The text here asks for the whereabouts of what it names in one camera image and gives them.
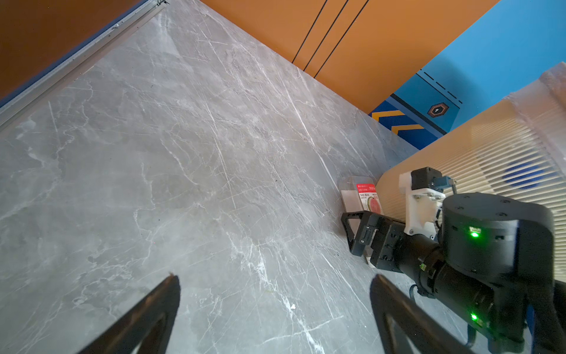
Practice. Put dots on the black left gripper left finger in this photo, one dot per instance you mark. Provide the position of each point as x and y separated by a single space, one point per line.
147 327

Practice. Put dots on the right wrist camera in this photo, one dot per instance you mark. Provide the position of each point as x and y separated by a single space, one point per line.
424 194

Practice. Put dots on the cream plastic waste bin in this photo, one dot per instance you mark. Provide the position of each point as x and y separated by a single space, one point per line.
514 149

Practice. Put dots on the bottle with watermelon label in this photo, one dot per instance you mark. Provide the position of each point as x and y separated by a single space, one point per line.
359 194

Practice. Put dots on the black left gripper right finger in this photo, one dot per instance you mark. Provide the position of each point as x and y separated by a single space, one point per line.
404 326

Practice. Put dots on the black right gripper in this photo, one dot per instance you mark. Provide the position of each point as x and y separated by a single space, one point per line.
416 256

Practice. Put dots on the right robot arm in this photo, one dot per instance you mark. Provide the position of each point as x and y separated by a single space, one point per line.
480 264

